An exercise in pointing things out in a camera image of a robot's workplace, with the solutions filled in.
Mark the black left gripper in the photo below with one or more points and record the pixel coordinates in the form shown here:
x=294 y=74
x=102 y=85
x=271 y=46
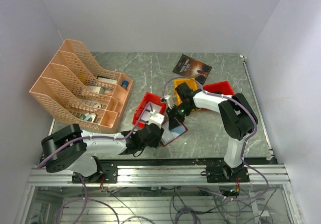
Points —
x=155 y=142

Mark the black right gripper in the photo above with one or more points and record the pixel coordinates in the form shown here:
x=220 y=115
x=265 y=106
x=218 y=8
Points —
x=175 y=121

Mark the red leather card holder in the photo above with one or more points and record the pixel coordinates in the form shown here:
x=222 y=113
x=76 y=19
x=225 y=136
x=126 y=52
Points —
x=176 y=132

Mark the white striped credit card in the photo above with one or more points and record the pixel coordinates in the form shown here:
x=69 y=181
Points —
x=166 y=137

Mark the red plastic bin with cards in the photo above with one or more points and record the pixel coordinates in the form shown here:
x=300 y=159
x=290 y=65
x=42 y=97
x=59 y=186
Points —
x=149 y=97

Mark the yellow plastic bin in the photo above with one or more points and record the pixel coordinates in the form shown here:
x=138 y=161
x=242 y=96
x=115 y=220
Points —
x=191 y=84

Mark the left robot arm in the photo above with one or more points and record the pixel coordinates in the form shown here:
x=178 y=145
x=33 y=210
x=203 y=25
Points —
x=72 y=148

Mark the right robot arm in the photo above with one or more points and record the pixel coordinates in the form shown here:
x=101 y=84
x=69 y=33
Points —
x=239 y=119

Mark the dark booklet three days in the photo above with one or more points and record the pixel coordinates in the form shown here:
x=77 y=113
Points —
x=192 y=68

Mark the blue capped bottle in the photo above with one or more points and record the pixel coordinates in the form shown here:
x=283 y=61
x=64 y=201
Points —
x=125 y=84

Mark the peach plastic desk organizer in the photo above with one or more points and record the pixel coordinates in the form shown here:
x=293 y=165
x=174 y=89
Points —
x=75 y=89

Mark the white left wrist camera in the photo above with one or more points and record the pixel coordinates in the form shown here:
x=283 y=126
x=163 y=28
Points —
x=155 y=118

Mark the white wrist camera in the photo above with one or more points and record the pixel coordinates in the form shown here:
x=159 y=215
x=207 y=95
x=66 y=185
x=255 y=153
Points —
x=155 y=118
x=168 y=100

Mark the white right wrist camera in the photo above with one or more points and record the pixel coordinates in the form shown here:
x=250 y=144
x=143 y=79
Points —
x=168 y=100

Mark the aluminium mounting rail frame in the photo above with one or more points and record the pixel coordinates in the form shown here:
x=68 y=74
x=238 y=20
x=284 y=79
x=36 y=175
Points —
x=162 y=191

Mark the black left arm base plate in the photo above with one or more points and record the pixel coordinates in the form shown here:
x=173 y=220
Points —
x=108 y=173

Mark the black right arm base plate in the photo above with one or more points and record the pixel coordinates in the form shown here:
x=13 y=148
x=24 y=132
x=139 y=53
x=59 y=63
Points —
x=217 y=171

